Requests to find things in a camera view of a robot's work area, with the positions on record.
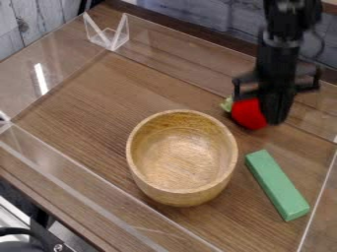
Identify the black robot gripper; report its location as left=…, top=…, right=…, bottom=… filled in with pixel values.
left=231, top=40, right=321, bottom=125

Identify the red plush strawberry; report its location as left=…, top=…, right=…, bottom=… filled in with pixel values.
left=219, top=96, right=267, bottom=130

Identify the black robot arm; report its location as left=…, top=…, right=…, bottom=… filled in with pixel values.
left=230, top=0, right=322, bottom=130

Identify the light wooden bowl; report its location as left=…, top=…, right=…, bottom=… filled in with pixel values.
left=125, top=109, right=238, bottom=207

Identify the green rectangular block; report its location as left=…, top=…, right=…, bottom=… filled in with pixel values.
left=244, top=150, right=310, bottom=221

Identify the clear acrylic tray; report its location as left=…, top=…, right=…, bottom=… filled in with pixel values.
left=0, top=8, right=337, bottom=252

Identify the black metal stand base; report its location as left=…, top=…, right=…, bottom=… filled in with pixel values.
left=0, top=220, right=77, bottom=252

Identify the clear acrylic corner bracket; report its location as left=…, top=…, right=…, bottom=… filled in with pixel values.
left=83, top=13, right=128, bottom=51

